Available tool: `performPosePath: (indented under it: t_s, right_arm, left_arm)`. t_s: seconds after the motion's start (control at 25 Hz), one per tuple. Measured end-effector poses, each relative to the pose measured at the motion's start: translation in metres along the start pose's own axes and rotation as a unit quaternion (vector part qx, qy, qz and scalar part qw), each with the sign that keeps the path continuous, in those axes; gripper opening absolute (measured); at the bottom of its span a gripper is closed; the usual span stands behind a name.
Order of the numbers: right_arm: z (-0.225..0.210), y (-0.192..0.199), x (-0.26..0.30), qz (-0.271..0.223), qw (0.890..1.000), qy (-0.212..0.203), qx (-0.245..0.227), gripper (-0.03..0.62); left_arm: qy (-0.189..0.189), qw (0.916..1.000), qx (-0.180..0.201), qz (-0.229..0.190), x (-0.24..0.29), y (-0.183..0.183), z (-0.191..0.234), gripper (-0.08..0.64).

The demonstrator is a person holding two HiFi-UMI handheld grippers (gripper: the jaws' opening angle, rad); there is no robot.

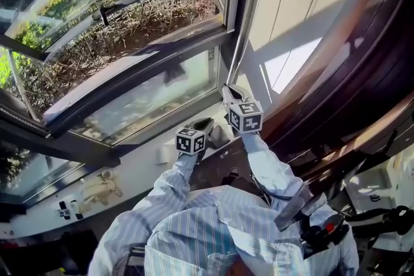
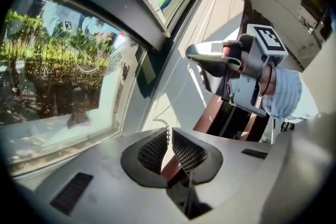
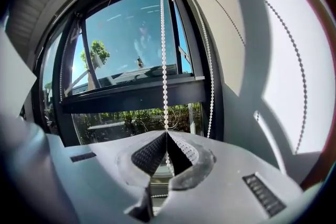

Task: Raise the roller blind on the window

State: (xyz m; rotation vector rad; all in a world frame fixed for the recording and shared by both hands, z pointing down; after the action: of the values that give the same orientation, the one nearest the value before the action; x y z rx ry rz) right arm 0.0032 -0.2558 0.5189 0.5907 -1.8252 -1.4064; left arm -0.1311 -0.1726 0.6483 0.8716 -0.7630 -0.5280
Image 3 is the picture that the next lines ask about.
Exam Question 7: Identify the green outdoor tree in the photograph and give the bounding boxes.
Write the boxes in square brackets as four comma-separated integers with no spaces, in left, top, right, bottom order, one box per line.
[79,39,111,87]

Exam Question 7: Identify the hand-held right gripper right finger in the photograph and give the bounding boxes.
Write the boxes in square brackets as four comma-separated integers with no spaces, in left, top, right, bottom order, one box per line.
[154,131,302,224]

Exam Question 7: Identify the open glass window sash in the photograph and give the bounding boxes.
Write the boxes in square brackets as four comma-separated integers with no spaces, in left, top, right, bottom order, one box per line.
[59,0,207,115]

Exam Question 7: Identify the white bead chain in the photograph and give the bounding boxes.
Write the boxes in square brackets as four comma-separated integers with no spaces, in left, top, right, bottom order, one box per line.
[151,0,215,199]

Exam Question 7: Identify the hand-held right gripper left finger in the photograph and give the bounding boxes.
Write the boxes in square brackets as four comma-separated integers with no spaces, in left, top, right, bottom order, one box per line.
[52,131,167,224]

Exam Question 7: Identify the dark window frame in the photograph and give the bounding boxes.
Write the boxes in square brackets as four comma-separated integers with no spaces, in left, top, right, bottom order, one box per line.
[31,0,226,147]

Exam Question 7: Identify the green outdoor shrubs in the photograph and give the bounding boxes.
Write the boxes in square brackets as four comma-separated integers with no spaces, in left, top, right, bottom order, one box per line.
[43,102,204,146]

